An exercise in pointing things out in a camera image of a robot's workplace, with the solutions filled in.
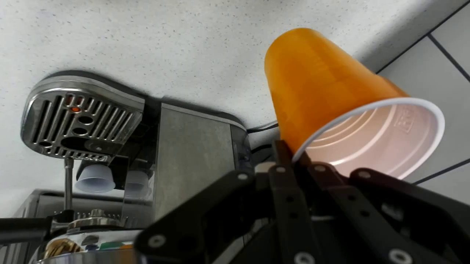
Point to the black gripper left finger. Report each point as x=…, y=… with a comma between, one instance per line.
x=215, y=221

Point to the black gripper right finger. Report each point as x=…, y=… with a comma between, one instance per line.
x=382, y=221

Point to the orange plastic cup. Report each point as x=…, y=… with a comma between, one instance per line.
x=318, y=83

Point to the stainless steel espresso machine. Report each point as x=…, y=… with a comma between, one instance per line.
x=196, y=156

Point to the small white cup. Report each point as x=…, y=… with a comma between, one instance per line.
x=94, y=180

